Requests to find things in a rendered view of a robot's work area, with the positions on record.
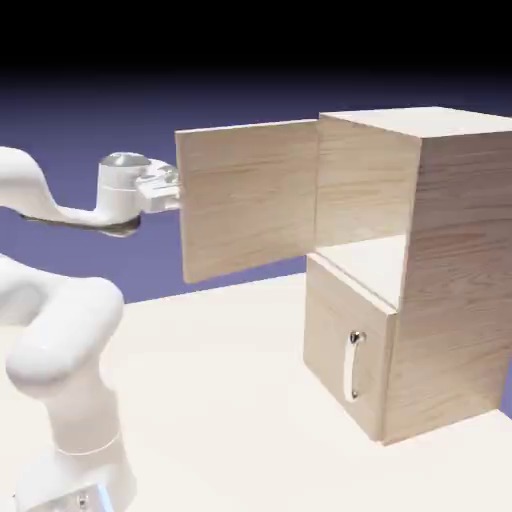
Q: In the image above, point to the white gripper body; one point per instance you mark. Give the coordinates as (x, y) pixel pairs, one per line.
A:
(162, 200)

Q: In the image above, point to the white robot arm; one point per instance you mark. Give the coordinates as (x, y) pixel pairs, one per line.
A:
(64, 320)

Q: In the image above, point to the light wood cabinet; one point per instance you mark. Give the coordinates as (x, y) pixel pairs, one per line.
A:
(460, 260)

